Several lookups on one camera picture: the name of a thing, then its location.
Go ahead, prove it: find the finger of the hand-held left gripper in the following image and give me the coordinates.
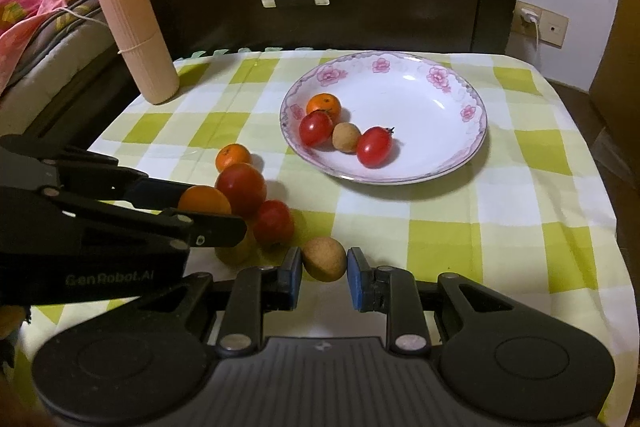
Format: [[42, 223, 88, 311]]
[[40, 186, 248, 253], [0, 134, 201, 210]]

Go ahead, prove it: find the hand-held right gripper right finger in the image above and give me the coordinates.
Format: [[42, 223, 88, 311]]
[[346, 247, 553, 355]]

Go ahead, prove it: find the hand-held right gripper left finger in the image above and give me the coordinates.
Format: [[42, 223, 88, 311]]
[[70, 248, 304, 354]]

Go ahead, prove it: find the brown longan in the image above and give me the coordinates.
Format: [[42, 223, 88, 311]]
[[215, 224, 258, 265], [301, 237, 348, 283], [332, 122, 362, 154]]

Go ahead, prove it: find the large red tomato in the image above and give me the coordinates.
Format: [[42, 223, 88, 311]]
[[215, 163, 267, 220]]

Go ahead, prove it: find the red cherry tomato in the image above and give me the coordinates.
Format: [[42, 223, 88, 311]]
[[299, 111, 335, 148], [251, 200, 295, 247], [356, 126, 396, 168]]

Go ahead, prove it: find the small orange mandarin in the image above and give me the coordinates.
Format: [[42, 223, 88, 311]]
[[215, 143, 252, 174]]

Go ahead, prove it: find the white floral rimmed plate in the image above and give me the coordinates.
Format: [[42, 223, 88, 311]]
[[279, 51, 488, 186]]

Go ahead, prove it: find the green white checkered tablecloth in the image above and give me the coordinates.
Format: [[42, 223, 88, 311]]
[[12, 48, 636, 427]]

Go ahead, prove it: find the pink ribbed cylinder container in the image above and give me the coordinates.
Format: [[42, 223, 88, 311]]
[[97, 0, 180, 105]]

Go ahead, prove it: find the white charger plug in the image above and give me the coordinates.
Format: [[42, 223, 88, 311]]
[[520, 8, 542, 56]]

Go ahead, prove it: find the brown wooden panel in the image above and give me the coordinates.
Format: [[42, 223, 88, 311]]
[[589, 0, 640, 192]]

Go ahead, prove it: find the white cable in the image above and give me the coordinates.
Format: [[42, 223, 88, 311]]
[[62, 4, 113, 30]]

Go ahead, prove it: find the beige wall socket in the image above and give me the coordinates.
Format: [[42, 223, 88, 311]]
[[514, 1, 544, 38], [541, 8, 569, 48]]

